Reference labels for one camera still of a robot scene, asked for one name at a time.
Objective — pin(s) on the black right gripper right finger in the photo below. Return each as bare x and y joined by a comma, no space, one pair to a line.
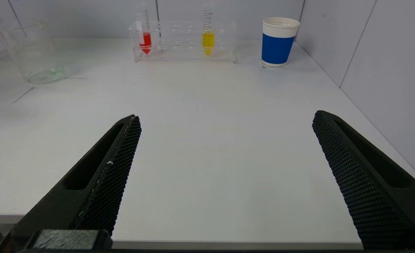
369,182

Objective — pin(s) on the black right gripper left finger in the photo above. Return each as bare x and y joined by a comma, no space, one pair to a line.
98,175

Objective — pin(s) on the clear glass beaker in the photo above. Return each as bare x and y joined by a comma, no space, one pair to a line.
35,52

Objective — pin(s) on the red pigment tube white label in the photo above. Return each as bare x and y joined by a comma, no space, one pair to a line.
146,41

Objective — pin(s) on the yellow pigment test tube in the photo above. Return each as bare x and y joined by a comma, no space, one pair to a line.
208,41

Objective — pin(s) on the blue sleeved white paper cup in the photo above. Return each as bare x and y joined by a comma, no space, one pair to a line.
277,47

